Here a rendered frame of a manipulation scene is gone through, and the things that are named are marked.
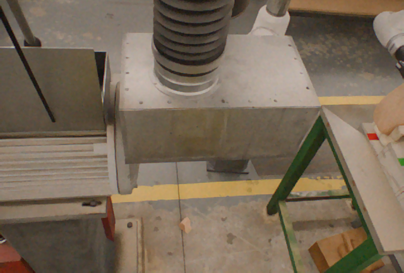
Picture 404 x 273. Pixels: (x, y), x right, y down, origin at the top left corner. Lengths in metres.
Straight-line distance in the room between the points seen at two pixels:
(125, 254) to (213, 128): 1.22
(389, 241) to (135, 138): 0.90
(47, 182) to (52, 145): 0.08
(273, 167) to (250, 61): 1.79
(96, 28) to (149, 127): 2.72
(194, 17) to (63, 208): 0.60
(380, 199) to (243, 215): 1.02
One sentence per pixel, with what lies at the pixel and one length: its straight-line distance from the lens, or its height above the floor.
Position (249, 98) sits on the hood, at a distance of 0.52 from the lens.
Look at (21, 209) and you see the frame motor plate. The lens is 0.91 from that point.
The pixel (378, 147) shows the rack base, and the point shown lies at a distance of 1.41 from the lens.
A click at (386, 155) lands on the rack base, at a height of 0.98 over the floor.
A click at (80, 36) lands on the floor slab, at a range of 3.13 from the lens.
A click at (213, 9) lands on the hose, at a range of 0.42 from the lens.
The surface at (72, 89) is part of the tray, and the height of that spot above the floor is 1.49.
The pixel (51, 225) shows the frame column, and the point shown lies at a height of 1.02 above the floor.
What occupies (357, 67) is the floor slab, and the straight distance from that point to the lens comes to 3.36.
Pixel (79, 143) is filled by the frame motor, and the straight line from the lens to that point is 0.70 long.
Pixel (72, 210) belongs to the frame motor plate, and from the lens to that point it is 0.88.
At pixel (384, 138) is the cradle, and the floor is 0.97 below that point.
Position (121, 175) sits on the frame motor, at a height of 1.29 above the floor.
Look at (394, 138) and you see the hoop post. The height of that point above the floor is 1.00.
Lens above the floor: 1.90
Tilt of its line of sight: 51 degrees down
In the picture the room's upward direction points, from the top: 10 degrees clockwise
